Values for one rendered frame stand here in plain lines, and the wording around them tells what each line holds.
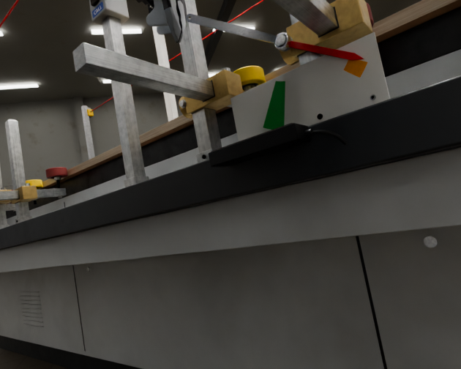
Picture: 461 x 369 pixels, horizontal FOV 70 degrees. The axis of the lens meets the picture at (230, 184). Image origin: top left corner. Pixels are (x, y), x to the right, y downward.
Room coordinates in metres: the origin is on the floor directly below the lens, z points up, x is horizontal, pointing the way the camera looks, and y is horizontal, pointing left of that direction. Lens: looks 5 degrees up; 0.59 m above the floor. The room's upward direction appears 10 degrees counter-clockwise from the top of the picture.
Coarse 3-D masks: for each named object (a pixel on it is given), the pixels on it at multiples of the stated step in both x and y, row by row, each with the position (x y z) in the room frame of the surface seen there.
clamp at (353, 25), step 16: (336, 0) 0.47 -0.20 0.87; (352, 0) 0.45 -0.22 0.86; (336, 16) 0.47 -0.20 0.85; (352, 16) 0.46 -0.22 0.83; (368, 16) 0.48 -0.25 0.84; (288, 32) 0.52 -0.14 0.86; (304, 32) 0.50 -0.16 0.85; (336, 32) 0.47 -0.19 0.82; (352, 32) 0.47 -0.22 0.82; (368, 32) 0.48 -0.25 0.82; (336, 48) 0.52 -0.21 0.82; (288, 64) 0.55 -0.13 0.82
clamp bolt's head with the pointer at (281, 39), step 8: (280, 40) 0.51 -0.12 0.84; (288, 48) 0.52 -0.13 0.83; (296, 48) 0.51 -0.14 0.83; (304, 48) 0.50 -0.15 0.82; (312, 48) 0.49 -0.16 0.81; (320, 48) 0.49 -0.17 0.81; (328, 48) 0.48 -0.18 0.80; (336, 56) 0.47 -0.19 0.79; (344, 56) 0.47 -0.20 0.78; (352, 56) 0.46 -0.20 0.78; (360, 56) 0.45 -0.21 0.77
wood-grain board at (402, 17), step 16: (432, 0) 0.56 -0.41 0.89; (448, 0) 0.54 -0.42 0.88; (400, 16) 0.59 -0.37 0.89; (416, 16) 0.57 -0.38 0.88; (432, 16) 0.58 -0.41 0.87; (384, 32) 0.61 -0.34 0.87; (400, 32) 0.62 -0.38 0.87; (160, 128) 1.01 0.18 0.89; (176, 128) 0.98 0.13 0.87; (144, 144) 1.10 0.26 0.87; (96, 160) 1.25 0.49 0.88
